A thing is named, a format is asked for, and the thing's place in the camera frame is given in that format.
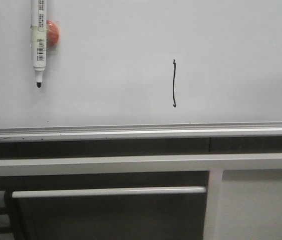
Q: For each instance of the red round magnet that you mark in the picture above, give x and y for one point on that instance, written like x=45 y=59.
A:
x=52 y=33

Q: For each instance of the white black-tip marker pen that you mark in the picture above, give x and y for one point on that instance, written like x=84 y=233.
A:
x=38 y=38

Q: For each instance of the white whiteboard surface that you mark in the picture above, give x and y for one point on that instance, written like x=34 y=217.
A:
x=143 y=62

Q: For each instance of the white horizontal round bar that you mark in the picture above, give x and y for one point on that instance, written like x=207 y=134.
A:
x=108 y=192

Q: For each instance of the aluminium whiteboard tray rail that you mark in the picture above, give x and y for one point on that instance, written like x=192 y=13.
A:
x=143 y=131

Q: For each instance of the white metal stand frame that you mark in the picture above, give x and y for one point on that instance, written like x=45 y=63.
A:
x=244 y=195

